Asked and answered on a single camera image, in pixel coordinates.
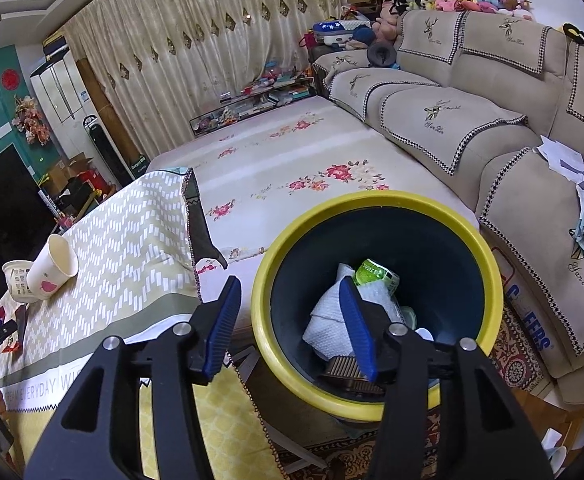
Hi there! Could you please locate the brown plastic tray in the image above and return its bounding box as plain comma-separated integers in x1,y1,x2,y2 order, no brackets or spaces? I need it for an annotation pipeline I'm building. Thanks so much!
319,356,384,396

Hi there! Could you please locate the white paper towel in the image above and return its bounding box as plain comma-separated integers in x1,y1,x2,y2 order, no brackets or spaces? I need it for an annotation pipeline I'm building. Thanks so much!
303,263,403,361

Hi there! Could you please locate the green white round canister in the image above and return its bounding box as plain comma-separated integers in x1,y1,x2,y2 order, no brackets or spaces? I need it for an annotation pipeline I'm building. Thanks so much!
354,259,400,296

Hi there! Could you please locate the red snack bag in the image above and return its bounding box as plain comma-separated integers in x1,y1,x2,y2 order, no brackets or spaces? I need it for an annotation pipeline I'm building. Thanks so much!
0,304,27,353

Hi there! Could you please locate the white paper cup pink heart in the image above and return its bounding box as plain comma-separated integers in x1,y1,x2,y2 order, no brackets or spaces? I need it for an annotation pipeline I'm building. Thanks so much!
26,234,78,300

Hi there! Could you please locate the white yogurt tub blue label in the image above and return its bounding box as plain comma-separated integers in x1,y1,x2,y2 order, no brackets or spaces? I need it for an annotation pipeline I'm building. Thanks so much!
2,260,39,304

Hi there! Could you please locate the yellow rimmed black trash bin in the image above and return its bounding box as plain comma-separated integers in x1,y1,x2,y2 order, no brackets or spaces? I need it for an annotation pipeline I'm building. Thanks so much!
251,191,503,422

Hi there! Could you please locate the patterned yellow white tablecloth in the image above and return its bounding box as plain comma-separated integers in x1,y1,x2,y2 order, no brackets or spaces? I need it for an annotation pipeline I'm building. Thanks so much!
0,167,288,479

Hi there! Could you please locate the large black television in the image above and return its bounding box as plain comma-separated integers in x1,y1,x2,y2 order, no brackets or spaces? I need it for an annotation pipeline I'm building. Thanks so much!
0,146,56,298

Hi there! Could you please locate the floral white mattress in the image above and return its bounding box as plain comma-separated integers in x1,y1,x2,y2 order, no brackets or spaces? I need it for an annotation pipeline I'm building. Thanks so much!
150,98,475,288

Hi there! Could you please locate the black tower fan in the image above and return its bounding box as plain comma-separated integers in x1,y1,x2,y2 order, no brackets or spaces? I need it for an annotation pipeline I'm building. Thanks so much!
83,114,134,188

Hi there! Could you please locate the beige sectional sofa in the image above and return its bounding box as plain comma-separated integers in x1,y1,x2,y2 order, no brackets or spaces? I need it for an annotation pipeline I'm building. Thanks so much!
313,11,584,404

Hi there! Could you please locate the low shelf with toys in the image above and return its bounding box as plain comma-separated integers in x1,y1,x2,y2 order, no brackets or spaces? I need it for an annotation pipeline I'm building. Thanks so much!
190,61,317,139

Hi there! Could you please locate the artificial flower decoration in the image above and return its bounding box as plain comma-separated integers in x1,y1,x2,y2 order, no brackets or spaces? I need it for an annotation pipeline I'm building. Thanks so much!
11,96,51,146

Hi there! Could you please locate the pile of plush toys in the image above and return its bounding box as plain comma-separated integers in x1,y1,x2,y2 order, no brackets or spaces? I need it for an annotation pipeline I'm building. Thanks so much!
298,0,533,51

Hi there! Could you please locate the cream patterned curtain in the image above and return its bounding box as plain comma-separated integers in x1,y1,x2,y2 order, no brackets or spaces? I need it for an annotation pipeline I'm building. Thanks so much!
62,0,341,157

